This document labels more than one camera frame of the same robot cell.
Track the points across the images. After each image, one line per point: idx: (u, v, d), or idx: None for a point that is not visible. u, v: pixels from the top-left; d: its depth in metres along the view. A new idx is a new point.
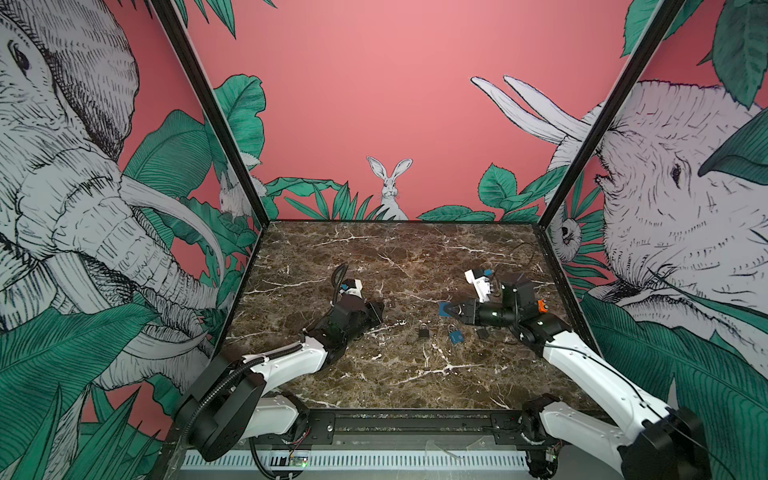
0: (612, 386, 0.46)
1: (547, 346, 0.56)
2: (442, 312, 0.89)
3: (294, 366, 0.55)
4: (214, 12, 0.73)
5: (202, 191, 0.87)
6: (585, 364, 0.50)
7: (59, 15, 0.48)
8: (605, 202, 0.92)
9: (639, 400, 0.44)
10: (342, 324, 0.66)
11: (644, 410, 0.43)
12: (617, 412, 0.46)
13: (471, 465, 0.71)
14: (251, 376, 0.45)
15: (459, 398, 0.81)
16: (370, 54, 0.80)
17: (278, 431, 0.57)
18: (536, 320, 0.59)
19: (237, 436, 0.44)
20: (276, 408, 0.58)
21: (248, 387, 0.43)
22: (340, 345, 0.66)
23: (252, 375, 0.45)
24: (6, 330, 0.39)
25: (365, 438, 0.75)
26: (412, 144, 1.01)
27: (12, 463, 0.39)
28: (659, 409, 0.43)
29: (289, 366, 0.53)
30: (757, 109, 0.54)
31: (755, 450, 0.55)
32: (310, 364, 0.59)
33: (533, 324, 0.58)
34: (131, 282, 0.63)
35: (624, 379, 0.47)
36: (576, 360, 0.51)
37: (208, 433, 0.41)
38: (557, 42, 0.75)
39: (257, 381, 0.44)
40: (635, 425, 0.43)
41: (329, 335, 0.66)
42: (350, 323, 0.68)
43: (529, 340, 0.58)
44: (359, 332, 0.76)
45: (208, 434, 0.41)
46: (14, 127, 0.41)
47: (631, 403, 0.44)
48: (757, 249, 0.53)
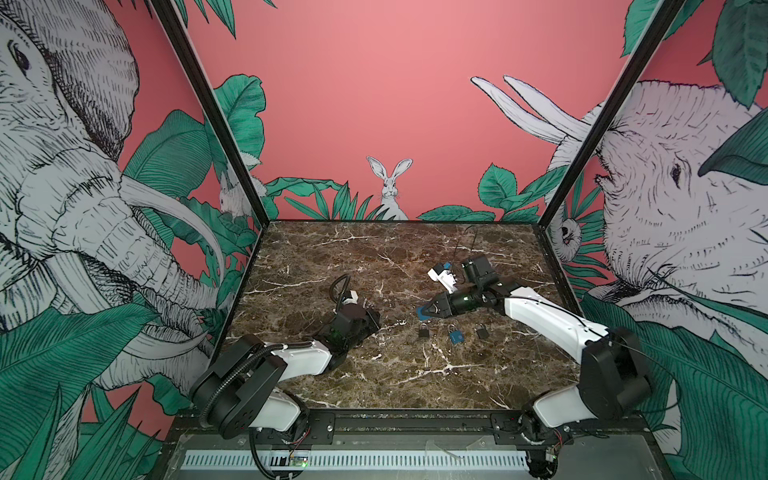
0: (559, 319, 0.52)
1: (506, 301, 0.61)
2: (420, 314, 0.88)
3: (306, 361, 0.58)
4: (214, 11, 0.73)
5: (202, 191, 0.87)
6: (537, 307, 0.55)
7: (59, 15, 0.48)
8: (605, 202, 0.92)
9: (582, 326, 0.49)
10: (345, 332, 0.69)
11: (586, 333, 0.48)
12: (567, 341, 0.50)
13: (471, 465, 0.71)
14: (272, 358, 0.47)
15: (459, 398, 0.81)
16: (370, 54, 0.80)
17: (278, 428, 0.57)
18: (497, 282, 0.64)
19: (253, 416, 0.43)
20: (282, 403, 0.59)
21: (268, 369, 0.45)
22: (340, 353, 0.68)
23: (272, 357, 0.47)
24: (6, 331, 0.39)
25: (365, 438, 0.75)
26: (412, 144, 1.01)
27: (12, 463, 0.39)
28: (598, 329, 0.48)
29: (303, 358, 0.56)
30: (757, 109, 0.54)
31: (755, 451, 0.55)
32: (316, 364, 0.62)
33: (495, 286, 0.63)
34: (131, 282, 0.63)
35: (569, 312, 0.53)
36: (530, 307, 0.56)
37: (227, 412, 0.42)
38: (557, 42, 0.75)
39: (278, 362, 0.47)
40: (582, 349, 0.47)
41: (332, 341, 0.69)
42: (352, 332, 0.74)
43: (493, 301, 0.63)
44: (357, 340, 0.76)
45: (226, 413, 0.42)
46: (14, 127, 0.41)
47: (577, 331, 0.49)
48: (757, 249, 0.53)
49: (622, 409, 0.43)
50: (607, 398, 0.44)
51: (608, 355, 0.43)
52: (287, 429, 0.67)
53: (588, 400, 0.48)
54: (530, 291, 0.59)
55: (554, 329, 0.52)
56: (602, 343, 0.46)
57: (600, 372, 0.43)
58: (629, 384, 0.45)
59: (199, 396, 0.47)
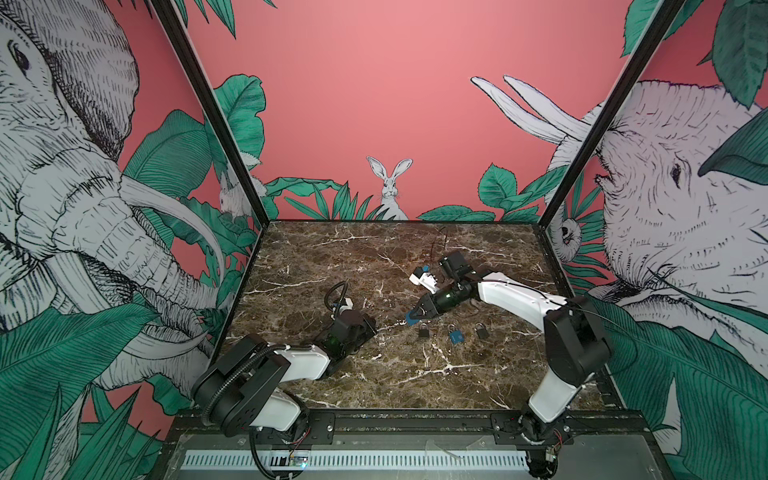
0: (524, 294, 0.56)
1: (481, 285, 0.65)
2: (410, 321, 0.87)
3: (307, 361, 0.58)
4: (213, 11, 0.73)
5: (202, 191, 0.87)
6: (504, 286, 0.60)
7: (59, 15, 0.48)
8: (605, 202, 0.92)
9: (544, 298, 0.53)
10: (342, 337, 0.70)
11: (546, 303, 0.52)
12: (532, 314, 0.54)
13: (471, 465, 0.71)
14: (275, 356, 0.48)
15: (459, 398, 0.81)
16: (370, 54, 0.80)
17: (278, 428, 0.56)
18: (470, 271, 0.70)
19: (254, 415, 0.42)
20: (283, 402, 0.59)
21: (272, 367, 0.46)
22: (338, 357, 0.69)
23: (274, 356, 0.48)
24: (6, 330, 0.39)
25: (365, 438, 0.75)
26: (412, 144, 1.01)
27: (12, 463, 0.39)
28: (558, 299, 0.52)
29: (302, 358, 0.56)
30: (757, 109, 0.54)
31: (755, 450, 0.55)
32: (314, 369, 0.62)
33: (471, 274, 0.67)
34: (131, 282, 0.63)
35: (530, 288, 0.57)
36: (500, 287, 0.61)
37: (229, 410, 0.42)
38: (557, 42, 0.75)
39: (282, 360, 0.48)
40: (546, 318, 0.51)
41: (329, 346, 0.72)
42: (349, 337, 0.72)
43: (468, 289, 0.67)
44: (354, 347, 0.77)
45: (228, 411, 0.42)
46: (14, 127, 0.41)
47: (541, 303, 0.53)
48: (757, 248, 0.54)
49: (583, 371, 0.46)
50: (567, 362, 0.48)
51: (565, 321, 0.47)
52: (287, 429, 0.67)
53: (552, 367, 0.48)
54: (497, 273, 0.65)
55: (520, 304, 0.57)
56: (562, 310, 0.50)
57: (558, 337, 0.48)
58: (586, 348, 0.47)
59: (199, 395, 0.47)
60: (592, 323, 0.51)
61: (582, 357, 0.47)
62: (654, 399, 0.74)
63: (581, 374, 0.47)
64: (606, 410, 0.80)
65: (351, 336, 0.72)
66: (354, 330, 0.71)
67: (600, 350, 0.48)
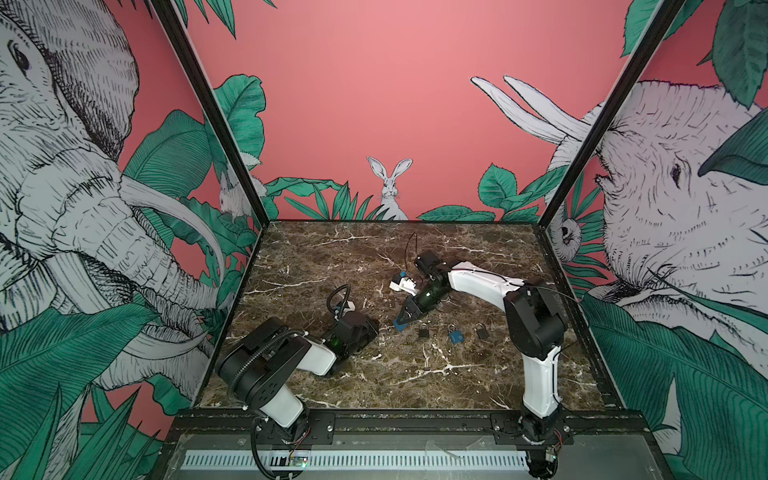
0: (487, 279, 0.61)
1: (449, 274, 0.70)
2: (399, 326, 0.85)
3: (316, 357, 0.61)
4: (214, 11, 0.73)
5: (202, 191, 0.87)
6: (471, 273, 0.65)
7: (59, 15, 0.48)
8: (605, 202, 0.92)
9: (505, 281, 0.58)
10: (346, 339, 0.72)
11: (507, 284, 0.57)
12: (496, 297, 0.59)
13: (471, 465, 0.71)
14: (295, 339, 0.50)
15: (459, 398, 0.81)
16: (370, 54, 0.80)
17: (281, 424, 0.64)
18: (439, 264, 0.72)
19: (273, 393, 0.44)
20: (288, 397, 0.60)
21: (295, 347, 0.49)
22: (342, 357, 0.71)
23: (295, 339, 0.50)
24: (7, 330, 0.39)
25: (365, 438, 0.75)
26: (412, 143, 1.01)
27: (12, 463, 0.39)
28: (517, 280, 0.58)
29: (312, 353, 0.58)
30: (756, 109, 0.54)
31: (755, 450, 0.55)
32: (323, 365, 0.65)
33: (443, 266, 0.71)
34: (132, 281, 0.64)
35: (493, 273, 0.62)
36: (467, 275, 0.65)
37: (253, 384, 0.44)
38: (557, 41, 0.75)
39: (303, 341, 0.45)
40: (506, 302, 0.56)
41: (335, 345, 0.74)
42: (354, 339, 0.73)
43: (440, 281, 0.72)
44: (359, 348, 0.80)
45: (252, 385, 0.44)
46: (14, 127, 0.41)
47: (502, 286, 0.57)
48: (757, 248, 0.54)
49: (541, 346, 0.52)
50: (526, 338, 0.54)
51: (522, 299, 0.52)
52: (287, 428, 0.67)
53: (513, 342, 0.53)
54: (467, 262, 0.69)
55: (485, 288, 0.61)
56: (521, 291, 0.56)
57: (517, 314, 0.53)
58: (541, 322, 0.53)
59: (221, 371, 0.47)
60: (546, 300, 0.54)
61: (537, 330, 0.52)
62: (654, 399, 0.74)
63: (537, 347, 0.52)
64: (607, 410, 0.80)
65: (355, 338, 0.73)
66: (357, 331, 0.73)
67: (554, 325, 0.54)
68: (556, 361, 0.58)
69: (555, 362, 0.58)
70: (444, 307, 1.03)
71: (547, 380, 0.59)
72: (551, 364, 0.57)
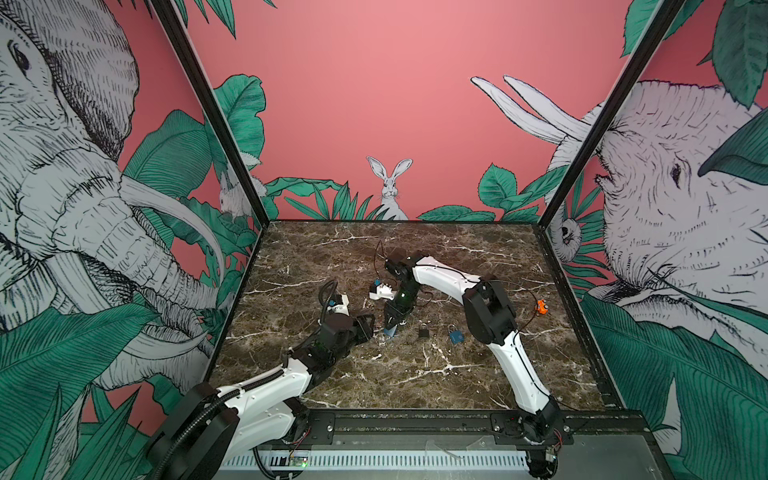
0: (448, 275, 0.67)
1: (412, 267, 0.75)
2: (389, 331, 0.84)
3: (276, 393, 0.54)
4: (213, 11, 0.73)
5: (202, 191, 0.87)
6: (433, 268, 0.71)
7: (59, 15, 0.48)
8: (605, 202, 0.92)
9: (463, 278, 0.65)
10: (329, 345, 0.65)
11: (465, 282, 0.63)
12: (454, 293, 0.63)
13: (471, 465, 0.71)
14: (225, 411, 0.44)
15: (459, 398, 0.81)
16: (371, 54, 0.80)
17: (276, 436, 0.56)
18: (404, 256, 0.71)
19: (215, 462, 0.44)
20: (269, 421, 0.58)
21: (219, 424, 0.42)
22: (326, 366, 0.64)
23: (227, 410, 0.44)
24: (6, 330, 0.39)
25: (365, 438, 0.75)
26: (412, 144, 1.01)
27: (12, 462, 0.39)
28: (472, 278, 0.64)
29: (269, 395, 0.52)
30: (756, 109, 0.54)
31: (755, 451, 0.55)
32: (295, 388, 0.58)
33: (404, 259, 0.77)
34: (131, 282, 0.63)
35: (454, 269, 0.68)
36: (431, 271, 0.71)
37: (182, 471, 0.40)
38: (557, 41, 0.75)
39: (230, 417, 0.43)
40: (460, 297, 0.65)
41: (315, 355, 0.65)
42: (338, 346, 0.69)
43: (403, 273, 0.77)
44: (345, 350, 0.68)
45: (182, 471, 0.40)
46: (14, 127, 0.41)
47: (461, 282, 0.64)
48: (757, 248, 0.54)
49: (494, 335, 0.60)
50: (481, 329, 0.62)
51: (477, 295, 0.59)
52: (285, 433, 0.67)
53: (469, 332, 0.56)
54: (430, 256, 0.75)
55: (445, 284, 0.68)
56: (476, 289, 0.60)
57: (474, 310, 0.60)
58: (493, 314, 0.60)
59: (154, 452, 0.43)
60: (498, 292, 0.62)
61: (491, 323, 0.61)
62: (654, 400, 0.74)
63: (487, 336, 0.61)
64: (606, 410, 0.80)
65: (341, 344, 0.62)
66: (343, 335, 0.66)
67: (504, 314, 0.62)
68: (518, 344, 0.63)
69: (517, 345, 0.63)
70: (444, 307, 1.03)
71: (520, 369, 0.63)
72: (513, 348, 0.63)
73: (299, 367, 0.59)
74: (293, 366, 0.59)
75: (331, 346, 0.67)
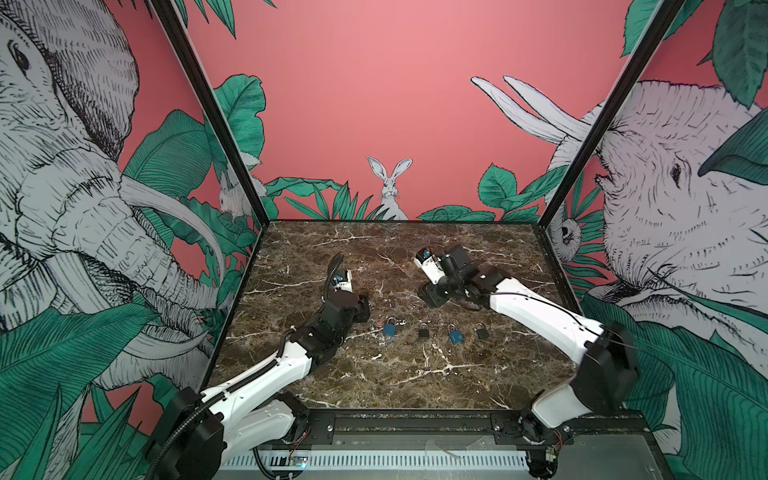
0: (552, 319, 0.49)
1: (493, 295, 0.57)
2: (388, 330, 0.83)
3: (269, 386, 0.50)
4: (213, 11, 0.73)
5: (202, 191, 0.87)
6: (528, 304, 0.52)
7: (59, 15, 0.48)
8: (605, 202, 0.92)
9: (578, 325, 0.47)
10: (333, 322, 0.61)
11: (583, 333, 0.46)
12: (560, 341, 0.49)
13: (471, 465, 0.71)
14: (211, 418, 0.42)
15: (459, 398, 0.81)
16: (371, 54, 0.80)
17: (277, 435, 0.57)
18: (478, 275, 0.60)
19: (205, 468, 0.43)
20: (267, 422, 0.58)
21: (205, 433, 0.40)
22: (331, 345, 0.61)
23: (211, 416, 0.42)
24: (6, 330, 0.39)
25: (365, 438, 0.75)
26: (412, 143, 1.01)
27: (12, 463, 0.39)
28: (594, 327, 0.46)
29: (259, 391, 0.49)
30: (756, 109, 0.54)
31: (755, 450, 0.55)
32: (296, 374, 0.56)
33: (477, 278, 0.59)
34: (131, 282, 0.63)
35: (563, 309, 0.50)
36: (524, 303, 0.53)
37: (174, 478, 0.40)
38: (557, 41, 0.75)
39: (216, 426, 0.41)
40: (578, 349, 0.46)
41: (318, 333, 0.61)
42: (342, 322, 0.63)
43: (475, 293, 0.58)
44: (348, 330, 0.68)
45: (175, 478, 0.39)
46: (14, 127, 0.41)
47: (572, 331, 0.47)
48: (757, 248, 0.54)
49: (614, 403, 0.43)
50: (601, 397, 0.45)
51: (607, 355, 0.42)
52: (285, 433, 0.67)
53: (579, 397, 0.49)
54: (516, 282, 0.56)
55: (550, 329, 0.50)
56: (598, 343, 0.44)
57: (600, 372, 0.42)
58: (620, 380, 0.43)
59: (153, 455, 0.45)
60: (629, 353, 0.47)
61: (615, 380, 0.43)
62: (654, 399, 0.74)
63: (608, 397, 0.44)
64: None
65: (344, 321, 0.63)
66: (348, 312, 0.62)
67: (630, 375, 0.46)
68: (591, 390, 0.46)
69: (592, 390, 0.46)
70: (444, 307, 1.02)
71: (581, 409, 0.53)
72: None
73: (296, 350, 0.56)
74: (291, 352, 0.55)
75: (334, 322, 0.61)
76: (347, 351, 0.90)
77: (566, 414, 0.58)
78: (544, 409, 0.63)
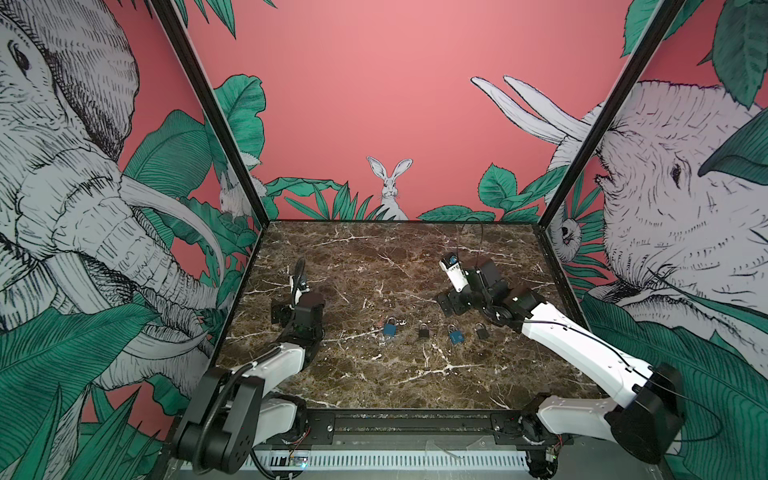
0: (595, 356, 0.46)
1: (526, 323, 0.54)
2: (388, 331, 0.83)
3: (281, 366, 0.56)
4: (213, 11, 0.73)
5: (202, 191, 0.87)
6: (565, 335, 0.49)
7: (59, 15, 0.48)
8: (605, 202, 0.92)
9: (625, 365, 0.44)
10: (307, 322, 0.68)
11: (631, 376, 0.42)
12: (602, 379, 0.46)
13: (471, 465, 0.71)
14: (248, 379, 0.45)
15: (459, 398, 0.81)
16: (371, 54, 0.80)
17: (282, 429, 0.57)
18: (510, 296, 0.56)
19: (247, 447, 0.45)
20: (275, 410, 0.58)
21: (248, 389, 0.44)
22: (313, 341, 0.68)
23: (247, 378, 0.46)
24: (7, 331, 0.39)
25: (365, 438, 0.75)
26: (412, 143, 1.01)
27: (12, 463, 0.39)
28: (644, 370, 0.43)
29: (277, 366, 0.55)
30: (757, 109, 0.54)
31: (754, 450, 0.55)
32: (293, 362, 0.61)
33: (508, 300, 0.55)
34: (131, 282, 0.63)
35: (606, 344, 0.47)
36: (559, 333, 0.49)
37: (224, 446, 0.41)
38: (557, 41, 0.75)
39: (257, 381, 0.45)
40: (626, 392, 0.42)
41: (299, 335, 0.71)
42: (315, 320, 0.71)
43: (507, 316, 0.55)
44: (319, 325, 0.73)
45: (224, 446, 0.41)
46: (14, 127, 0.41)
47: (619, 371, 0.43)
48: (756, 248, 0.54)
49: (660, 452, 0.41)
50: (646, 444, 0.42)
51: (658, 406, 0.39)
52: (290, 426, 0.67)
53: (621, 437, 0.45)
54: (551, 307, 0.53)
55: (592, 366, 0.46)
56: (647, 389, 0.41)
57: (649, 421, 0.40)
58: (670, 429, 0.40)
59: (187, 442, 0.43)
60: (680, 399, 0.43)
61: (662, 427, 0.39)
62: None
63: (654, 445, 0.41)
64: None
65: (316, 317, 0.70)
66: (316, 309, 0.69)
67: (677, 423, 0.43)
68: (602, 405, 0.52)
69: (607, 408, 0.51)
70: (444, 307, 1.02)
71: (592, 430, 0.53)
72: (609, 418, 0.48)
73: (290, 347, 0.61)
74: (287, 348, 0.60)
75: (309, 321, 0.68)
76: (347, 351, 0.90)
77: (576, 431, 0.58)
78: (554, 417, 0.61)
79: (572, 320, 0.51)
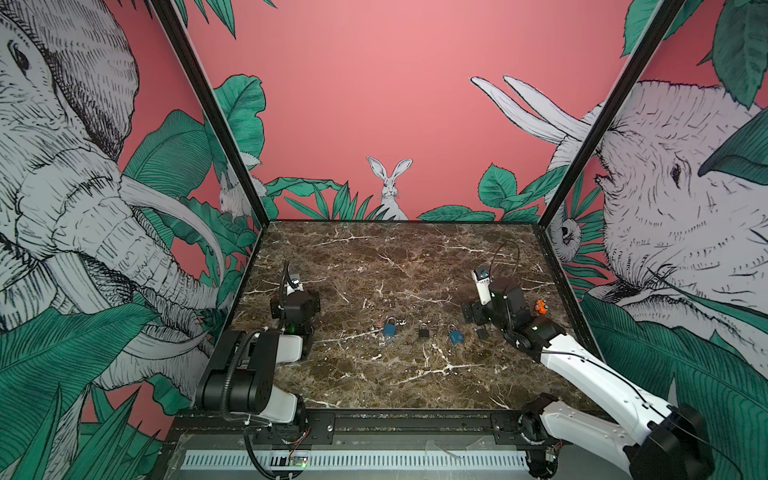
0: (610, 389, 0.46)
1: (544, 352, 0.55)
2: (388, 330, 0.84)
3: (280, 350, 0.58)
4: (213, 11, 0.73)
5: (202, 191, 0.87)
6: (582, 367, 0.50)
7: (59, 15, 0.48)
8: (605, 202, 0.92)
9: (641, 401, 0.44)
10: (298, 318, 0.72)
11: (647, 412, 0.43)
12: (619, 414, 0.46)
13: (470, 465, 0.71)
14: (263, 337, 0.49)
15: (459, 398, 0.81)
16: (371, 54, 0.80)
17: (285, 420, 0.63)
18: (530, 326, 0.58)
19: (266, 391, 0.48)
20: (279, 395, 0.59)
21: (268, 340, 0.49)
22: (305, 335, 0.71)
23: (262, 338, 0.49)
24: (6, 331, 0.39)
25: (365, 438, 0.75)
26: (412, 143, 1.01)
27: (12, 462, 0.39)
28: (662, 407, 0.43)
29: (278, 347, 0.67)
30: (756, 109, 0.54)
31: (754, 450, 0.55)
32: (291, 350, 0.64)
33: (528, 329, 0.58)
34: (131, 282, 0.63)
35: (624, 378, 0.47)
36: (575, 364, 0.51)
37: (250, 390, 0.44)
38: (557, 41, 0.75)
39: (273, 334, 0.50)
40: (640, 427, 0.43)
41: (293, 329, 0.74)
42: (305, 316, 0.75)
43: (526, 345, 0.57)
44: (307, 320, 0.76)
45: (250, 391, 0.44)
46: (14, 127, 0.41)
47: (634, 405, 0.44)
48: (756, 248, 0.54)
49: None
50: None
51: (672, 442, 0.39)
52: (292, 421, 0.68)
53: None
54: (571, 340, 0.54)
55: (608, 400, 0.47)
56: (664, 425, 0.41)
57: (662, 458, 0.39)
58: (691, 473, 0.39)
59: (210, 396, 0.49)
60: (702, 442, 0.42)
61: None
62: None
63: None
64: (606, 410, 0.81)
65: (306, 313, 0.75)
66: (306, 306, 0.74)
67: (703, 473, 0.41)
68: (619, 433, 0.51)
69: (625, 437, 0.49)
70: (444, 307, 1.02)
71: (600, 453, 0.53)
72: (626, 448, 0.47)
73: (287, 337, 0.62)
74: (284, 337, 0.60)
75: (301, 318, 0.73)
76: (347, 351, 0.90)
77: (580, 442, 0.57)
78: (557, 423, 0.61)
79: (591, 354, 0.52)
